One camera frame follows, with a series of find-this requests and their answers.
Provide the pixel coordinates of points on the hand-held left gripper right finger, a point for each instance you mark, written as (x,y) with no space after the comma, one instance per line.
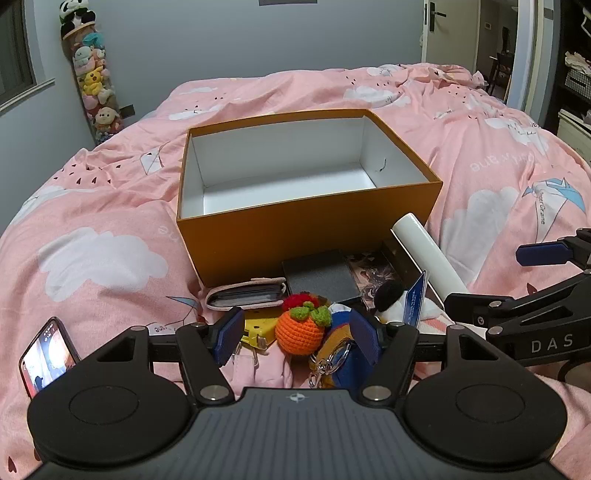
(364,337)

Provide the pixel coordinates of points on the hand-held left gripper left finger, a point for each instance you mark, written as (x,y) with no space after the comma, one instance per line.
(231,333)

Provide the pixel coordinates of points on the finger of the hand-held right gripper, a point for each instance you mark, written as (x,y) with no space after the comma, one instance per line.
(475,308)
(542,254)

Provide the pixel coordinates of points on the pink card wallet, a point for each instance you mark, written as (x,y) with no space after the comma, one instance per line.
(244,297)

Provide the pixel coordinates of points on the small illustrated card box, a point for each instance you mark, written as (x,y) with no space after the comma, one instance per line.
(371,272)

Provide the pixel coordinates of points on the long white box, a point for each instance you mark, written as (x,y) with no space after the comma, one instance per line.
(429,254)

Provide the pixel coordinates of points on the dark grey box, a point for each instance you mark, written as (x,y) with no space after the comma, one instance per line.
(318,277)

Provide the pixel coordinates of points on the orange cardboard box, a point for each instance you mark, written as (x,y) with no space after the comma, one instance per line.
(295,235)

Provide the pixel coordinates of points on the panda plush toy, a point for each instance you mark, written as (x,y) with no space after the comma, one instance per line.
(388,295)

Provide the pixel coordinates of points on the pink fabric pouch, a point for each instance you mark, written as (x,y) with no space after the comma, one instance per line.
(263,371)

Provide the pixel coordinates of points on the blue card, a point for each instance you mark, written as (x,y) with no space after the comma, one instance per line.
(415,300)

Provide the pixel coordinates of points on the orange crochet fruit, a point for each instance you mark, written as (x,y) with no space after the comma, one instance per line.
(298,334)

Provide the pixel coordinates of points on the red crochet ball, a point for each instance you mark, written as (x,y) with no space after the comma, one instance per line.
(295,301)

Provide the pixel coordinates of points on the white storage box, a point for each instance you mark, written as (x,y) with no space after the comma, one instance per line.
(572,131)

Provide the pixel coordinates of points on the pink cloud-print blanket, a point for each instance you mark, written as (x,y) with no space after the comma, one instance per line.
(106,221)

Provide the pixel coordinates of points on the woven storage basket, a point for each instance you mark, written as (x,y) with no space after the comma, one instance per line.
(579,83)

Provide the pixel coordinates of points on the smartphone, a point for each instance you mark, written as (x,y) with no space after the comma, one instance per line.
(46,357)

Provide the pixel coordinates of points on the dark wooden chair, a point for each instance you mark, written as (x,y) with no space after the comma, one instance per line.
(501,69)

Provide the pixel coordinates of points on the dark shelf unit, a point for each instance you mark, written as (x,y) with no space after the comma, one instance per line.
(561,46)

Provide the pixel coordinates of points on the white door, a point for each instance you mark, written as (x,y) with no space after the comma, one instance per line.
(455,41)

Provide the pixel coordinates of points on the hanging column of plush toys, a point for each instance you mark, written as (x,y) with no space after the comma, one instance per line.
(92,78)

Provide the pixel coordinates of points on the window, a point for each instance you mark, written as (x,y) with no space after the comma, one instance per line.
(14,50)

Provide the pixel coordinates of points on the black wall socket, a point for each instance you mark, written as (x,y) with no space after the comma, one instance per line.
(127,110)

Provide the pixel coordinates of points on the wall picture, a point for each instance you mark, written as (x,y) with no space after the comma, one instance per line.
(288,2)

